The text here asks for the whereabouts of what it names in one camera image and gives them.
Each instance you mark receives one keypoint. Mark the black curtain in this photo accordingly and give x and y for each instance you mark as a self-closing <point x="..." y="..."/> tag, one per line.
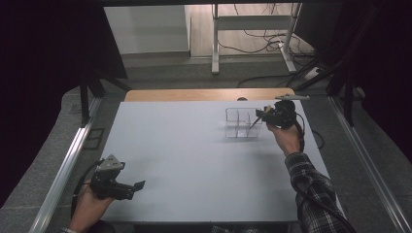
<point x="39" y="81"/>
<point x="382" y="64"/>

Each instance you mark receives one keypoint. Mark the white metal desk frame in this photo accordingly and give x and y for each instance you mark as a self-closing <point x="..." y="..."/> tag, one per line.
<point x="252" y="22"/>

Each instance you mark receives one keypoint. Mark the black metal stand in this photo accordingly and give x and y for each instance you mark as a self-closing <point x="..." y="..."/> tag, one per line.
<point x="85" y="97"/>
<point x="348" y="100"/>

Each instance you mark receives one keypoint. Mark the clear acrylic organizer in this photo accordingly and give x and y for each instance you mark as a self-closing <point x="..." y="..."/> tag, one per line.
<point x="239" y="124"/>

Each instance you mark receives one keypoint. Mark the person's right hand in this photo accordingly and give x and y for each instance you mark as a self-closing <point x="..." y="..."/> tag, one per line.
<point x="288" y="139"/>

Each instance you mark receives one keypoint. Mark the aluminium rail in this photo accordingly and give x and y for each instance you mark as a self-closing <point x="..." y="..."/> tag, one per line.
<point x="369" y="161"/>
<point x="61" y="174"/>

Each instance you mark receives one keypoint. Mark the person's left hand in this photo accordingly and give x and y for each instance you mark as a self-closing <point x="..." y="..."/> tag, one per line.
<point x="87" y="210"/>

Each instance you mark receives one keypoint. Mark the white power strip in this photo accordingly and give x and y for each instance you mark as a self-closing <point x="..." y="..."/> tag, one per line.
<point x="312" y="73"/>

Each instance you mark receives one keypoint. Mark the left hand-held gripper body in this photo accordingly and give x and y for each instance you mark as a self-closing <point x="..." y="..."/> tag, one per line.
<point x="105" y="181"/>

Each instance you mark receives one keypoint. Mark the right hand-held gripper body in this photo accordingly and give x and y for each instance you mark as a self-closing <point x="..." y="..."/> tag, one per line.
<point x="281" y="115"/>

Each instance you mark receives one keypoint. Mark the black pen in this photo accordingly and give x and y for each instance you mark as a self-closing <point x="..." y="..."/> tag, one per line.
<point x="254" y="126"/>

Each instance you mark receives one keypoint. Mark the wooden table board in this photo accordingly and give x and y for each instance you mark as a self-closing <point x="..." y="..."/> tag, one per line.
<point x="194" y="94"/>

